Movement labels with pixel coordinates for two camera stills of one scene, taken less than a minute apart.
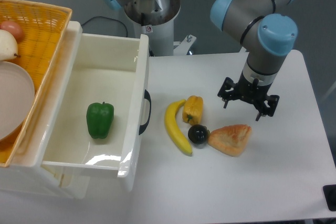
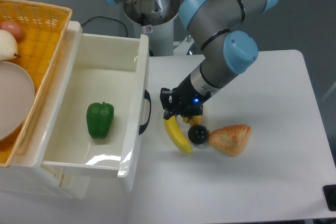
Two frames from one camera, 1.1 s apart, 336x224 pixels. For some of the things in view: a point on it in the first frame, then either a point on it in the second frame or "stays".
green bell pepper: (100, 117) stays
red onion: (14, 28) stays
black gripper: (249, 92) -> (184, 99)
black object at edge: (329, 194) stays
